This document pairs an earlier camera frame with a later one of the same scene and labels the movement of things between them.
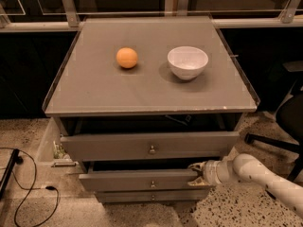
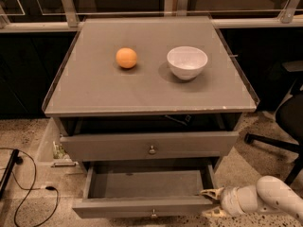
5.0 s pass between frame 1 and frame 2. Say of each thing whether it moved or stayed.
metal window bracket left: stayed
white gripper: moved
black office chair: stayed
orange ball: stayed
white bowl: stayed
